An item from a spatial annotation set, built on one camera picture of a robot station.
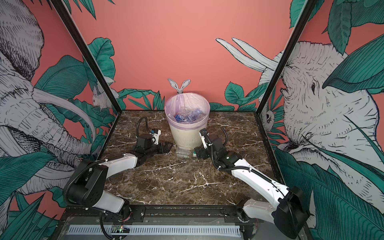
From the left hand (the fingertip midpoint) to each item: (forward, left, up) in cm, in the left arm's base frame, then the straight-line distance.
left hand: (168, 142), depth 90 cm
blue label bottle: (+17, -19, +8) cm, 26 cm away
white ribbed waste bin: (-1, -11, +3) cm, 11 cm away
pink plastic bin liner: (+17, -12, +9) cm, 23 cm away
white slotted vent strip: (-44, +2, -10) cm, 45 cm away
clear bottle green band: (-3, -10, -9) cm, 14 cm away
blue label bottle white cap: (+11, -7, +9) cm, 16 cm away
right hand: (-7, -20, +9) cm, 23 cm away
